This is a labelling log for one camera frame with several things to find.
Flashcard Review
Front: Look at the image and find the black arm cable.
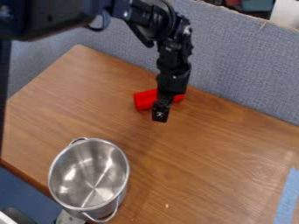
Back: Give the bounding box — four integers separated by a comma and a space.
85, 12, 112, 32

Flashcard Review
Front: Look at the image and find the blue tape strip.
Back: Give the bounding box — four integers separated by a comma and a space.
274, 168, 299, 224

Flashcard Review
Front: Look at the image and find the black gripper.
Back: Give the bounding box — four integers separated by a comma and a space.
152, 38, 192, 123

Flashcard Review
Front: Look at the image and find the red rectangular block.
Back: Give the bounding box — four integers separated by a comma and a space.
133, 88, 184, 111

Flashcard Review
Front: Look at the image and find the grey fabric partition panel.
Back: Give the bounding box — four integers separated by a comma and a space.
8, 0, 299, 126

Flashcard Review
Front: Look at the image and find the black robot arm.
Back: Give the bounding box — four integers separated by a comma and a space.
0, 0, 193, 153

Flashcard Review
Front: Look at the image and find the metal pot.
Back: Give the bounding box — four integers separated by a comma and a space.
48, 137, 129, 224

